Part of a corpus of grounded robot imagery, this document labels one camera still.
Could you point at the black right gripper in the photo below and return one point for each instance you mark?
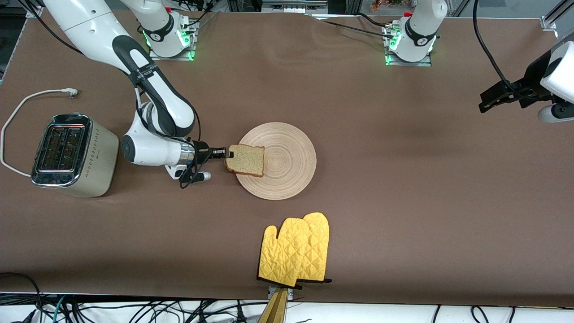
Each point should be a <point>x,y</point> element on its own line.
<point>202,151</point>

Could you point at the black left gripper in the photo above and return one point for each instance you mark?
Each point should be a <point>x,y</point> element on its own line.
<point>532,80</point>

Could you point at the slice of brown bread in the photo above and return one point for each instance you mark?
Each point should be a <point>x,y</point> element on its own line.
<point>246,160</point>

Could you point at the round wooden plate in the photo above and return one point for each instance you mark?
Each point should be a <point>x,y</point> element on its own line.
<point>287,166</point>

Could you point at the cream and chrome toaster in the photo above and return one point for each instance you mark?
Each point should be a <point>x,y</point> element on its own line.
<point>96,157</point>

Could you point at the yellow quilted oven mitt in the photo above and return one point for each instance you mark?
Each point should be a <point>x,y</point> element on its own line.
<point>319,242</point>
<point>282,255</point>

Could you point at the brown table cover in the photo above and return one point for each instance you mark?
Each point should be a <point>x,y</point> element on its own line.
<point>358,112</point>

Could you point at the grey background equipment box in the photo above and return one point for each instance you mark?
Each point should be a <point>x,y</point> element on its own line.
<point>293,5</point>

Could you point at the wooden stick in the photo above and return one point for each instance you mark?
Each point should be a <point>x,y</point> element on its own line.
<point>276,309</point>

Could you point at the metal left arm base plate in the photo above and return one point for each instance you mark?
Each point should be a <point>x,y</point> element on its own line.
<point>426,63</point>

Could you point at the aluminium frame profile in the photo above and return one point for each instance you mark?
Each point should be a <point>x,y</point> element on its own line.
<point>554,18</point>
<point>33,11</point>

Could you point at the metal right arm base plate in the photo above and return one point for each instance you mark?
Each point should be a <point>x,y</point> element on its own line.
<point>179,57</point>

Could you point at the small metal bracket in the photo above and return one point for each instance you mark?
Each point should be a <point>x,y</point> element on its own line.
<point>291,294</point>

